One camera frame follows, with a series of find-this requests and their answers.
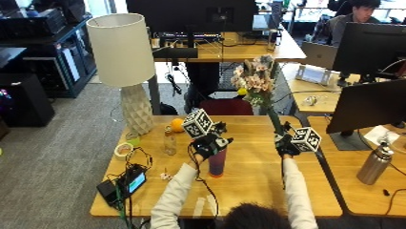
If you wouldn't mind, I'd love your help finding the white marker cube left glove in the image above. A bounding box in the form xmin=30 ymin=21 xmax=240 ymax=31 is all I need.
xmin=181 ymin=108 xmax=215 ymax=139

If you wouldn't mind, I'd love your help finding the white marker cube right glove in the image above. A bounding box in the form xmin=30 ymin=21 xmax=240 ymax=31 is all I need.
xmin=290 ymin=126 xmax=322 ymax=154

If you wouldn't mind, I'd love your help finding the white tape roll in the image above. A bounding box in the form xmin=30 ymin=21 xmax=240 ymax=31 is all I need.
xmin=113 ymin=142 xmax=135 ymax=161

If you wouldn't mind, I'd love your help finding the pink artificial flower bouquet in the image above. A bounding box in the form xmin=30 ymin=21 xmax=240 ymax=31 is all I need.
xmin=230 ymin=54 xmax=284 ymax=138

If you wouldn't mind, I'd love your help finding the orange fruit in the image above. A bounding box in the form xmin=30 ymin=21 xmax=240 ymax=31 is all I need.
xmin=170 ymin=117 xmax=186 ymax=134

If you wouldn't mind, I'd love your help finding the black power box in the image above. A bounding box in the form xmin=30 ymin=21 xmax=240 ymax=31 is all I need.
xmin=94 ymin=179 xmax=122 ymax=206

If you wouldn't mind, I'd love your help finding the purple orange tall vase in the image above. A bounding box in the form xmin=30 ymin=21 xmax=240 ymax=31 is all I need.
xmin=206 ymin=146 xmax=228 ymax=178

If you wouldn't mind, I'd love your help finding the black glove cable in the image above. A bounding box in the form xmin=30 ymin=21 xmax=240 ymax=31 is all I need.
xmin=186 ymin=143 xmax=220 ymax=220

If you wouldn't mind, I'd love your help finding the white paper sheet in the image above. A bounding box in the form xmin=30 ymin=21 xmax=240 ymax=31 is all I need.
xmin=363 ymin=125 xmax=400 ymax=147

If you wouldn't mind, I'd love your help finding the wooden desk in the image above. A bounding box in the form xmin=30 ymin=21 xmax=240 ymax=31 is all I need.
xmin=149 ymin=28 xmax=307 ymax=63

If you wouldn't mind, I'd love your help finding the white tablet stand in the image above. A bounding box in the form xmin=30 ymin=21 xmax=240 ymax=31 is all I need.
xmin=294 ymin=64 xmax=332 ymax=86

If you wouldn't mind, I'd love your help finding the white table lamp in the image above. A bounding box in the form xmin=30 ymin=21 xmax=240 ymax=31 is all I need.
xmin=85 ymin=12 xmax=157 ymax=136

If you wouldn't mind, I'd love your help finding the black cabinet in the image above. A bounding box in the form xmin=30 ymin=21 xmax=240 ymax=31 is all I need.
xmin=0 ymin=73 xmax=55 ymax=128

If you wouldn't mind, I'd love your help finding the black device with lit screen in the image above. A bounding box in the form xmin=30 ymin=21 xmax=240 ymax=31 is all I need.
xmin=118 ymin=167 xmax=149 ymax=198

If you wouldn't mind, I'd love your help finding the black computer monitor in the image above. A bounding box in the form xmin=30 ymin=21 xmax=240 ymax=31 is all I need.
xmin=324 ymin=78 xmax=406 ymax=152
xmin=331 ymin=22 xmax=406 ymax=84
xmin=123 ymin=0 xmax=258 ymax=49

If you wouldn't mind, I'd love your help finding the silver laptop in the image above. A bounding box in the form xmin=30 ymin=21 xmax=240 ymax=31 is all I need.
xmin=300 ymin=41 xmax=339 ymax=71

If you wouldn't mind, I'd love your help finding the person's right hand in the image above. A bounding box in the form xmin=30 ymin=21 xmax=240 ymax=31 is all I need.
xmin=274 ymin=121 xmax=303 ymax=157

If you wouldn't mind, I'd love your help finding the person's left hand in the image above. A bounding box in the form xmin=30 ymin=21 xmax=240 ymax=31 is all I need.
xmin=188 ymin=121 xmax=234 ymax=161

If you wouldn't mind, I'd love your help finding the silver metal water bottle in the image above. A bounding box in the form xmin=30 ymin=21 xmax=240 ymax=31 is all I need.
xmin=355 ymin=141 xmax=395 ymax=186

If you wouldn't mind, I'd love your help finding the dark red office chair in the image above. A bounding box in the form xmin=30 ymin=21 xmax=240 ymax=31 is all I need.
xmin=199 ymin=98 xmax=255 ymax=116

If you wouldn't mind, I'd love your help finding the clear glass bottle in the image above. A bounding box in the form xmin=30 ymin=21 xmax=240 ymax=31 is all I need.
xmin=162 ymin=125 xmax=178 ymax=156

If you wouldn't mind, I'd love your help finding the white marker cube glove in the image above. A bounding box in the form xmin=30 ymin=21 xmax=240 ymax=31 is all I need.
xmin=290 ymin=126 xmax=322 ymax=154
xmin=181 ymin=108 xmax=215 ymax=139

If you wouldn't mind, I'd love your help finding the black storage shelf unit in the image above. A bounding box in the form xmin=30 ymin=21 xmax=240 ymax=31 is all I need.
xmin=0 ymin=9 xmax=97 ymax=99

